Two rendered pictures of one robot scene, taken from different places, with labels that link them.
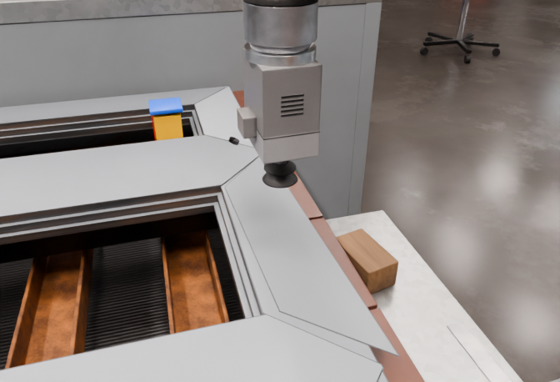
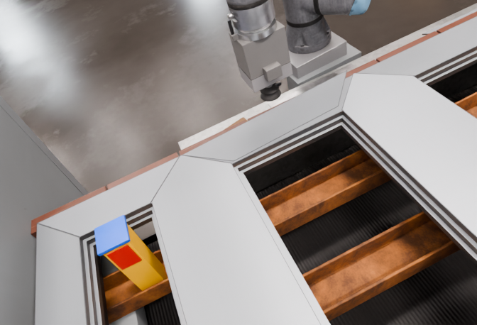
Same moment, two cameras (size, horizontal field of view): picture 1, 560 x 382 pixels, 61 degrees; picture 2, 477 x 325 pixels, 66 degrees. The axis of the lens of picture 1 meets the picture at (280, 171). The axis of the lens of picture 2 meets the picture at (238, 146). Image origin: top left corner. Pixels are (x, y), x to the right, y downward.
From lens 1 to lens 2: 81 cm
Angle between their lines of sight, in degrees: 64
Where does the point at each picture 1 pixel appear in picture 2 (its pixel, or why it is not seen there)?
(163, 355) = (382, 133)
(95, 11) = not seen: outside the picture
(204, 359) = (377, 119)
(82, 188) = (250, 250)
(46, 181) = (242, 290)
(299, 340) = (352, 96)
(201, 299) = (278, 214)
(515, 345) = not seen: hidden behind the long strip
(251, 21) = (267, 10)
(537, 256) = (113, 153)
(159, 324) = not seen: hidden behind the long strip
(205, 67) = (8, 238)
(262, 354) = (365, 103)
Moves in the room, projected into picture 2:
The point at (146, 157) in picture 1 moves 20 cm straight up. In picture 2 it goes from (192, 228) to (147, 158)
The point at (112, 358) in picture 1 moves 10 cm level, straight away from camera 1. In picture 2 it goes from (395, 150) to (356, 181)
